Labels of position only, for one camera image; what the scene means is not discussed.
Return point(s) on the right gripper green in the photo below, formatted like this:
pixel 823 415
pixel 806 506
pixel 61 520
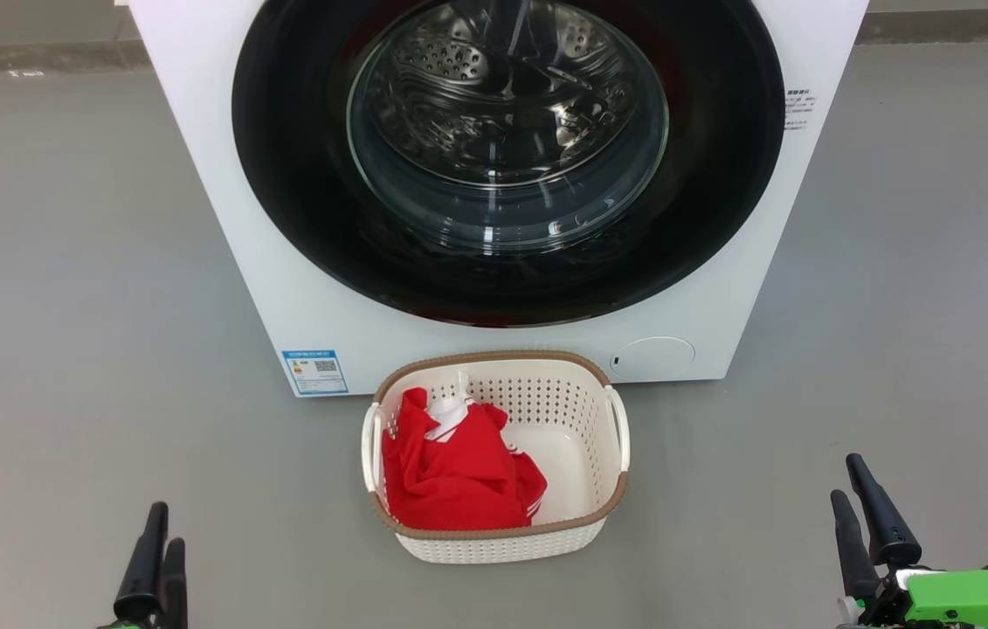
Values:
pixel 956 603

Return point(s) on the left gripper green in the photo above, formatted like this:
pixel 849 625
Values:
pixel 122 625

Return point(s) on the red garment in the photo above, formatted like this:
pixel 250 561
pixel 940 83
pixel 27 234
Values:
pixel 459 480

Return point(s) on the white red-striped garment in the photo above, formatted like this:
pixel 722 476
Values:
pixel 448 418

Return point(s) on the round dark glass washer door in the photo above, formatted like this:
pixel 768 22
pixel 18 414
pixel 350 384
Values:
pixel 301 175

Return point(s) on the white front-load washing machine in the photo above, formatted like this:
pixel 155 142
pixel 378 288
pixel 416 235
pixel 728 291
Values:
pixel 196 175

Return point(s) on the perforated steel washer drum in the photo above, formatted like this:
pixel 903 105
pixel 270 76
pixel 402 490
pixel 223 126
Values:
pixel 450 61

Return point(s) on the blue energy label sticker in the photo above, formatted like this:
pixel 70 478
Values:
pixel 314 373

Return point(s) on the round white filter cover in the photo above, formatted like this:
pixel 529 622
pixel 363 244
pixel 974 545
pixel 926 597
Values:
pixel 652 358

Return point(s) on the cream perforated laundry basket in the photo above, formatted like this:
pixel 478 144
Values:
pixel 563 454

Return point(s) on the printed text notice sticker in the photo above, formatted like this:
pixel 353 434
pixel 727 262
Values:
pixel 799 107

